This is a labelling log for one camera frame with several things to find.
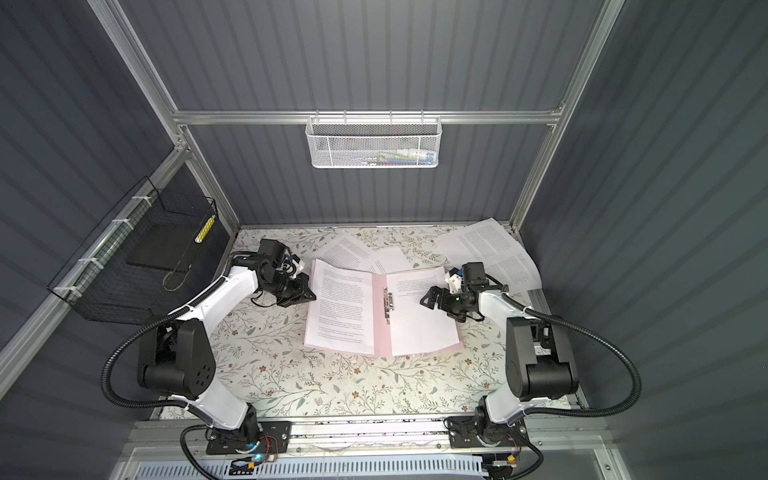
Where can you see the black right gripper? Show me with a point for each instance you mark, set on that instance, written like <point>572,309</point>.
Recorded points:
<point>445,305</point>

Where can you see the black wire basket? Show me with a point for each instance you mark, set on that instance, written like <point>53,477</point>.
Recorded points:
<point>145,263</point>

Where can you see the markers in white basket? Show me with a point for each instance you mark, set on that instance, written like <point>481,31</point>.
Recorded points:
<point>399,158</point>

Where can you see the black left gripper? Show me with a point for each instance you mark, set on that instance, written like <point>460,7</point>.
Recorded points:
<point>302,292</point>

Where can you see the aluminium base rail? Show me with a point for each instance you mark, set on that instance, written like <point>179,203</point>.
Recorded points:
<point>421,446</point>

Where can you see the printed paper sheets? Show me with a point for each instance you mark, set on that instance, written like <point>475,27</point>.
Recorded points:
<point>502,255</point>

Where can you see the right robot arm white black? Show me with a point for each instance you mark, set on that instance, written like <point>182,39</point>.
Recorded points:
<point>539,362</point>

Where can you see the printed paper sheet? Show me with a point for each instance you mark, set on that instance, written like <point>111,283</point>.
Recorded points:
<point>388,260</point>
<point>341,317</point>
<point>416,329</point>
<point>347,252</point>

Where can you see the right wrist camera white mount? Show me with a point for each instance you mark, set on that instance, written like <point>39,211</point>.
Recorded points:
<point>470,277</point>

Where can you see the printed paper sheet back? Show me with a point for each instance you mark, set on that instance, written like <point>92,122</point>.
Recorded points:
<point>347,252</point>

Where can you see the floral patterned table mat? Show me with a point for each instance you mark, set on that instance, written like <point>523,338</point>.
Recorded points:
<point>261,358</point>

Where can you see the pink file folder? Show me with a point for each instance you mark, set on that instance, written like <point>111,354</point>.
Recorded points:
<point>382,303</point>

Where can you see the yellow marker in basket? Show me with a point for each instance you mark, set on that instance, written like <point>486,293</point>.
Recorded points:
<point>205,229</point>

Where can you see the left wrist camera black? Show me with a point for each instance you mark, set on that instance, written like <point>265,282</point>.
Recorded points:
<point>275,253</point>

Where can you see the white wire mesh basket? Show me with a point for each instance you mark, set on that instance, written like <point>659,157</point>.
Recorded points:
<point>332,144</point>

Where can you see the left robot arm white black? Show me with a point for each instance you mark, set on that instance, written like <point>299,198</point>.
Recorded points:
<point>177,360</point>

